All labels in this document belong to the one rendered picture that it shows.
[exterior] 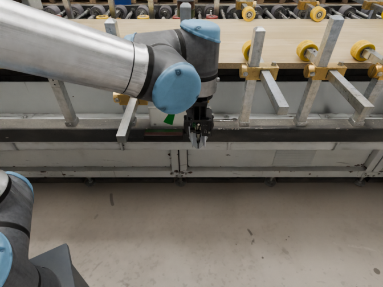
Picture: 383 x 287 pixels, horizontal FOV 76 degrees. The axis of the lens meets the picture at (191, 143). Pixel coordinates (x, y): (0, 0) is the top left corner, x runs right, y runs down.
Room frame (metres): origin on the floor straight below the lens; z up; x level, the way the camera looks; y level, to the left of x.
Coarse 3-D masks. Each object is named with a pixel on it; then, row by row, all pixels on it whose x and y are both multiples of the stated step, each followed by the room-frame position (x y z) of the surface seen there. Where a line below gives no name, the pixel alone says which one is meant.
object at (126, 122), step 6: (132, 102) 0.81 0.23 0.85; (126, 108) 0.77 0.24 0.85; (132, 108) 0.77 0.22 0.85; (126, 114) 0.73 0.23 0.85; (132, 114) 0.73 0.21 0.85; (126, 120) 0.69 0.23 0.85; (132, 120) 0.72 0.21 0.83; (120, 126) 0.65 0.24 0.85; (126, 126) 0.65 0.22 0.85; (120, 132) 0.62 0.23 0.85; (126, 132) 0.62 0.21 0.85; (120, 138) 0.61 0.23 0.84; (126, 138) 0.61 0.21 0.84
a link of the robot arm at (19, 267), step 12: (0, 228) 0.29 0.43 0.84; (12, 228) 0.30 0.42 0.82; (24, 228) 0.31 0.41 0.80; (0, 240) 0.24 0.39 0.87; (12, 240) 0.27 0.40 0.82; (24, 240) 0.28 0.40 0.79; (0, 252) 0.22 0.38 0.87; (12, 252) 0.23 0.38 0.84; (24, 252) 0.26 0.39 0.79; (0, 264) 0.20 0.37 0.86; (12, 264) 0.21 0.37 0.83; (24, 264) 0.23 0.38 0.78; (0, 276) 0.19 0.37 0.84; (12, 276) 0.20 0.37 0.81; (24, 276) 0.21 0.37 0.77; (36, 276) 0.23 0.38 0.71
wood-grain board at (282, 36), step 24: (96, 24) 1.65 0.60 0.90; (120, 24) 1.65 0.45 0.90; (144, 24) 1.65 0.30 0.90; (168, 24) 1.65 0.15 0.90; (240, 24) 1.65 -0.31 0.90; (264, 24) 1.65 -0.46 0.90; (288, 24) 1.65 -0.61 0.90; (312, 24) 1.65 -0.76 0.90; (360, 24) 1.65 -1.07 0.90; (240, 48) 1.24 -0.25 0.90; (264, 48) 1.24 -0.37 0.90; (288, 48) 1.24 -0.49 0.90; (336, 48) 1.24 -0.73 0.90
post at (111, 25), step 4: (108, 20) 0.86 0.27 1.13; (112, 20) 0.86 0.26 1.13; (116, 20) 0.89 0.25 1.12; (104, 24) 0.86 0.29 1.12; (108, 24) 0.86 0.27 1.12; (112, 24) 0.86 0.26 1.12; (116, 24) 0.88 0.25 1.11; (108, 28) 0.86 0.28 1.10; (112, 28) 0.86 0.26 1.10; (116, 28) 0.87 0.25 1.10; (108, 32) 0.86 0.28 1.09; (112, 32) 0.86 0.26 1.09; (116, 32) 0.86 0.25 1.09; (124, 108) 0.86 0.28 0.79; (124, 112) 0.86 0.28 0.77
